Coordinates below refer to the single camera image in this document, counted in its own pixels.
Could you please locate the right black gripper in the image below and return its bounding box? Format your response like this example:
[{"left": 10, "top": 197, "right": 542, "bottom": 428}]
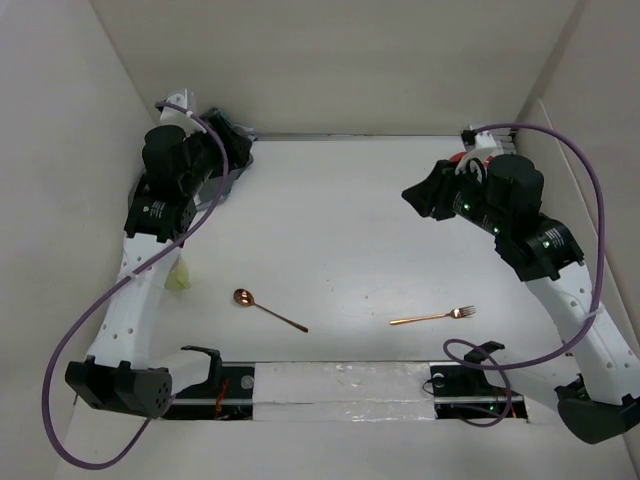
[{"left": 401, "top": 157, "right": 509, "bottom": 237}]

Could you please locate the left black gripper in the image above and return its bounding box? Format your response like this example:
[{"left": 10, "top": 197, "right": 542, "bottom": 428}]
[{"left": 179, "top": 115, "right": 249, "bottom": 196}]

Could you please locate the grey striped placemat cloth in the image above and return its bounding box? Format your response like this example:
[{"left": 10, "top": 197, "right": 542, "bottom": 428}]
[{"left": 196, "top": 126, "right": 257, "bottom": 211}]

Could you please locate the red and teal plate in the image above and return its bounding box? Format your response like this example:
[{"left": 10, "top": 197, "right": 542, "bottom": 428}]
[{"left": 449, "top": 152, "right": 466, "bottom": 163}]

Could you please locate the copper fork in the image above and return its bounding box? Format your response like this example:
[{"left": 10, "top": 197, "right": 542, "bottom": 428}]
[{"left": 389, "top": 305, "right": 476, "bottom": 326}]

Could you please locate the light green mug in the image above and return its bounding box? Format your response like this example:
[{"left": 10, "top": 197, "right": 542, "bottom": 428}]
[{"left": 164, "top": 258, "right": 191, "bottom": 292}]

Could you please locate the copper spoon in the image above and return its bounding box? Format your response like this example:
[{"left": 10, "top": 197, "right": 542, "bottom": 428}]
[{"left": 233, "top": 288, "right": 309, "bottom": 333}]

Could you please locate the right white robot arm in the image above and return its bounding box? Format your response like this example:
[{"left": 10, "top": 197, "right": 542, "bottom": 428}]
[{"left": 402, "top": 155, "right": 639, "bottom": 445}]

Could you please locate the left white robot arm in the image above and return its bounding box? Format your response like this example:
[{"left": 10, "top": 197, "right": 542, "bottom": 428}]
[{"left": 65, "top": 108, "right": 253, "bottom": 419}]

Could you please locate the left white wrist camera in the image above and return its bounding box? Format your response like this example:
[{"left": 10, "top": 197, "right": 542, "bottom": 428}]
[{"left": 159, "top": 88, "right": 195, "bottom": 125}]

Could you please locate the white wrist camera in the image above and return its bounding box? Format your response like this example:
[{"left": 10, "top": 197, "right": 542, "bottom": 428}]
[
  {"left": 159, "top": 88, "right": 195, "bottom": 125},
  {"left": 456, "top": 126, "right": 516, "bottom": 172}
]

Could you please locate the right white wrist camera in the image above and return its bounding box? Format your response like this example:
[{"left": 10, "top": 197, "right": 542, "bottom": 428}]
[{"left": 456, "top": 126, "right": 516, "bottom": 172}]

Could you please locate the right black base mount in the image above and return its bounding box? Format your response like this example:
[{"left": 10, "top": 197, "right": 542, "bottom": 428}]
[{"left": 422, "top": 361, "right": 528, "bottom": 427}]

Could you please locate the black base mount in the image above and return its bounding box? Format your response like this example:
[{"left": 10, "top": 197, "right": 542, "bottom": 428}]
[
  {"left": 422, "top": 361, "right": 528, "bottom": 427},
  {"left": 162, "top": 345, "right": 256, "bottom": 421}
]

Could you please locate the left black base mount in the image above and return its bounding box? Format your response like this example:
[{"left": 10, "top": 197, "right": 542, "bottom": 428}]
[{"left": 162, "top": 345, "right": 256, "bottom": 421}]

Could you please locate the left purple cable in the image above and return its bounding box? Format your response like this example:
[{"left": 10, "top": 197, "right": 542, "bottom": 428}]
[{"left": 42, "top": 101, "right": 231, "bottom": 470}]

